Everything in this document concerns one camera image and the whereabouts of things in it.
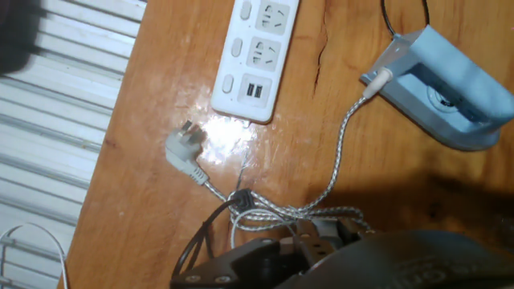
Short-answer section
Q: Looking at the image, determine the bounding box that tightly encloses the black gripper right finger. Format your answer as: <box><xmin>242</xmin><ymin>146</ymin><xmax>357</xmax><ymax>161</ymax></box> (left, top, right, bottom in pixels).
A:
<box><xmin>276</xmin><ymin>229</ymin><xmax>514</xmax><ymax>289</ymax></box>

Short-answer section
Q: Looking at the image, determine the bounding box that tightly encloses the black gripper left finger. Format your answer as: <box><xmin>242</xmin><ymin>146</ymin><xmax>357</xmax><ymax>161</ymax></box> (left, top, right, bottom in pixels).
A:
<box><xmin>170</xmin><ymin>218</ymin><xmax>374</xmax><ymax>289</ymax></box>

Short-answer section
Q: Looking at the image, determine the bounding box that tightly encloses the white hair dryer cord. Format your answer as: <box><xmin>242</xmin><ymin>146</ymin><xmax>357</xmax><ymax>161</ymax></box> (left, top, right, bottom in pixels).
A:
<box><xmin>0</xmin><ymin>207</ymin><xmax>299</xmax><ymax>289</ymax></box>

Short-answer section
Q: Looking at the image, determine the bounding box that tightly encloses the black lamp cord with plug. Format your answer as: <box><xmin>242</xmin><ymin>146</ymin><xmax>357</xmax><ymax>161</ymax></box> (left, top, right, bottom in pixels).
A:
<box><xmin>172</xmin><ymin>188</ymin><xmax>256</xmax><ymax>278</ymax></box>

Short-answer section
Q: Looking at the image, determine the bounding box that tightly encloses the braided cord with white plug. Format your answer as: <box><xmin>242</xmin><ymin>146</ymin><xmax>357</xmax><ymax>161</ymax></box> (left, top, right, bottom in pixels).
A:
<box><xmin>165</xmin><ymin>67</ymin><xmax>394</xmax><ymax>234</ymax></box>

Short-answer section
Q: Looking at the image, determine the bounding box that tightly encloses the white power strip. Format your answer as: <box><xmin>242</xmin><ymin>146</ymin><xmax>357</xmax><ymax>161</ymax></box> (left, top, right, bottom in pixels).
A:
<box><xmin>210</xmin><ymin>0</ymin><xmax>301</xmax><ymax>124</ymax></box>

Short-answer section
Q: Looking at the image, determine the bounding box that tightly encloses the light blue travel iron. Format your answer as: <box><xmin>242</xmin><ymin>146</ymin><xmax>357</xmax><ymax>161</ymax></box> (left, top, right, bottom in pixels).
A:
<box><xmin>359</xmin><ymin>24</ymin><xmax>514</xmax><ymax>153</ymax></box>

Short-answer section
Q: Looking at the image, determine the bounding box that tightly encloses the thin black cord with switch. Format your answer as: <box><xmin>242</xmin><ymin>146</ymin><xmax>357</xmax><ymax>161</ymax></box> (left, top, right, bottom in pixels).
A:
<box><xmin>380</xmin><ymin>0</ymin><xmax>430</xmax><ymax>38</ymax></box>

